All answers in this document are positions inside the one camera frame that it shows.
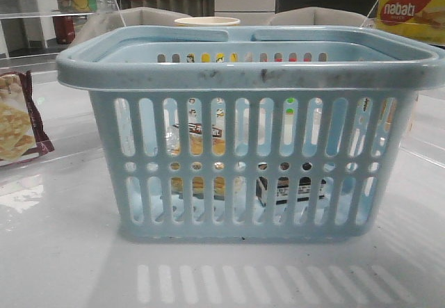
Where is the brown cracker snack bag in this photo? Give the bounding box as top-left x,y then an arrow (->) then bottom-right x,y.
1,71 -> 54,167

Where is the clear acrylic shelf left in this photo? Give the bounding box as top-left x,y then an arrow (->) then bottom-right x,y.
1,0 -> 118,19

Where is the dark tissue pack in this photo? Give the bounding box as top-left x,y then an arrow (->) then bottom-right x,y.
256,177 -> 327,206

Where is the packaged bread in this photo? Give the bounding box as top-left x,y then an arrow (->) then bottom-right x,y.
165,122 -> 245,200

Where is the cream paper cup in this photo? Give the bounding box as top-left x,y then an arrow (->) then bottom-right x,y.
174,16 -> 241,27

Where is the yellow Nabati wafer box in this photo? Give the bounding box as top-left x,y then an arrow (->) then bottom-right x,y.
375,0 -> 444,46

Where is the basket rear handle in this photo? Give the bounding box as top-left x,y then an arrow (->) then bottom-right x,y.
104,24 -> 439,60

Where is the grey armchair left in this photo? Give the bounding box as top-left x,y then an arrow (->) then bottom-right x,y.
71,7 -> 190,46

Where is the light blue plastic basket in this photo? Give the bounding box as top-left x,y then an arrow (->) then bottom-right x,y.
55,24 -> 445,245

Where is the grey armchair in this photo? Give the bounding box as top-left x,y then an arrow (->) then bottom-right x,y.
71,7 -> 190,46
268,7 -> 375,28

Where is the grey armchair right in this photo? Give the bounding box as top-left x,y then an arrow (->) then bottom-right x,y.
268,7 -> 375,28

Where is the red fire extinguisher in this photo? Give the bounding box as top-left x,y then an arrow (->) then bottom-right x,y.
53,16 -> 75,44

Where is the basket front handle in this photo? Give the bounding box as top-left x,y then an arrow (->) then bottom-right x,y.
56,31 -> 444,92

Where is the basket handle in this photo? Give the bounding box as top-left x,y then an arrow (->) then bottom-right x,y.
56,31 -> 444,92
104,24 -> 439,60

